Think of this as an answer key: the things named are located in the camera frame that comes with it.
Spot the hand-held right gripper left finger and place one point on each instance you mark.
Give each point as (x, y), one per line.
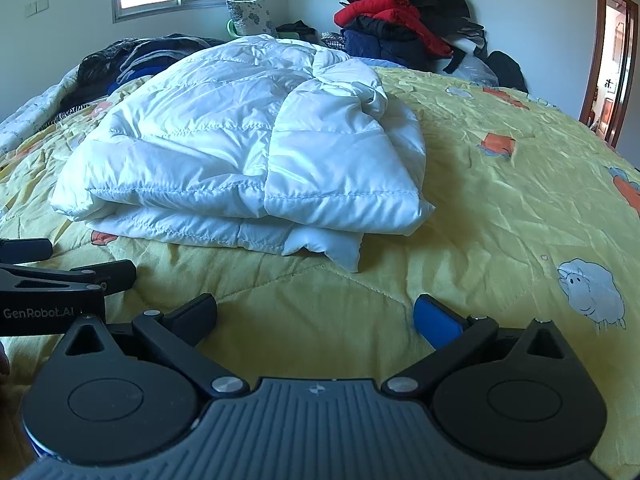
(197, 317)

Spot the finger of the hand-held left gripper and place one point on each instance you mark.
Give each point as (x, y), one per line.
(115, 275)
(27, 251)

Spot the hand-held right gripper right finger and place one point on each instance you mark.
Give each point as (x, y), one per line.
(437, 322)

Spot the white puffer jacket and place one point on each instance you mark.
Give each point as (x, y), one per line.
(225, 150)

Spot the pile of dark clothes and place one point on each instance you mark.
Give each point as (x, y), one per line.
(150, 52)

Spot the yellow printed blanket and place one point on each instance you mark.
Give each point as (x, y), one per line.
(500, 210)

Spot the white floral quilt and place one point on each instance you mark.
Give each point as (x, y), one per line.
(30, 110)

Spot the zebra striped cloth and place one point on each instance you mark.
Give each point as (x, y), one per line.
(72, 112)

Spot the clear plastic bag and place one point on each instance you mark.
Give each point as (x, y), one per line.
(477, 70)

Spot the green plastic hanger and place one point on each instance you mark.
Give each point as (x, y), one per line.
(232, 30)

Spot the navy jacket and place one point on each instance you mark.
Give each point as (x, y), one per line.
(370, 45)

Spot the floral pillow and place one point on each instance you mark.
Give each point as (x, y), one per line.
(250, 16)

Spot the checkered cloth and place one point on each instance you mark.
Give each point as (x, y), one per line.
(332, 42)

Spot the small black garment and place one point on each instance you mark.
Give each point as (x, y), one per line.
(297, 30)

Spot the wall switch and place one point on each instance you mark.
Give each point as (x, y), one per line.
(37, 6)

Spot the wooden door frame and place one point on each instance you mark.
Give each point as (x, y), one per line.
(595, 60)

